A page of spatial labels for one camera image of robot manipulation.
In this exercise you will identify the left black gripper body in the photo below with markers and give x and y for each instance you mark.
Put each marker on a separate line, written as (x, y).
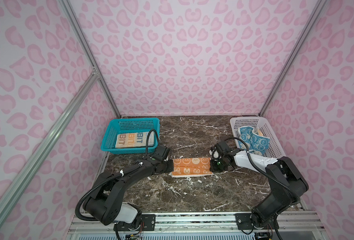
(168, 166)

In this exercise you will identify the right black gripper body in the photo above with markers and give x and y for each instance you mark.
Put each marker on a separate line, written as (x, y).
(218, 165)

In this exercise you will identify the orange patterned towel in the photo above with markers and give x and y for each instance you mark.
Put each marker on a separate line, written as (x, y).
(191, 167)

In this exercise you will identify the white plastic basket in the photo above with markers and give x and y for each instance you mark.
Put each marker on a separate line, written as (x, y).
(275, 149)

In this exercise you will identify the teal plastic basket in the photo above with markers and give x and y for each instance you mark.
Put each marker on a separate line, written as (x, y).
(122, 126)

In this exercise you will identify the cream rabbit print towel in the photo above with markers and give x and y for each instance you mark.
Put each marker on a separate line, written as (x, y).
(134, 140)

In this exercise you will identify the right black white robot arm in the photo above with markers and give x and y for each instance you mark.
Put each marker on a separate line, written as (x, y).
(286, 182)

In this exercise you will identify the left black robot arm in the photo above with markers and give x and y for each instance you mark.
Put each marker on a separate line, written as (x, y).
(104, 201)

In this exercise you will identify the blue patterned towel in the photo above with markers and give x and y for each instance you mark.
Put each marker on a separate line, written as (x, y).
(257, 143)

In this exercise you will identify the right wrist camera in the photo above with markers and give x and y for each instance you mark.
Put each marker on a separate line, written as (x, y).
(219, 150)

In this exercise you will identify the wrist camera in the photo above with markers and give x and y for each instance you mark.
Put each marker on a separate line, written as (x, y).
(161, 153)
(219, 150)

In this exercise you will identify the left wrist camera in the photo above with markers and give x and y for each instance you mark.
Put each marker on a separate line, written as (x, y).
(161, 153)

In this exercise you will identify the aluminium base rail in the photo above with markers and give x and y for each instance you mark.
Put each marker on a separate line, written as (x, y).
(293, 225)

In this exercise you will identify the aluminium frame strut left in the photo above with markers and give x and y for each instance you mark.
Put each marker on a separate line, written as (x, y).
(26, 175)

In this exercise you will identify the aluminium frame post right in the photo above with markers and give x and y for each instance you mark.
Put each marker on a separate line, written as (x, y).
(311, 23)

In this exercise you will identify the aluminium frame post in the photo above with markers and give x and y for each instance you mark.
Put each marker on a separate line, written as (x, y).
(311, 23)
(76, 27)

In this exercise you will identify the aluminium frame post left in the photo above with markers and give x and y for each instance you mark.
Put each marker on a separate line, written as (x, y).
(76, 27)

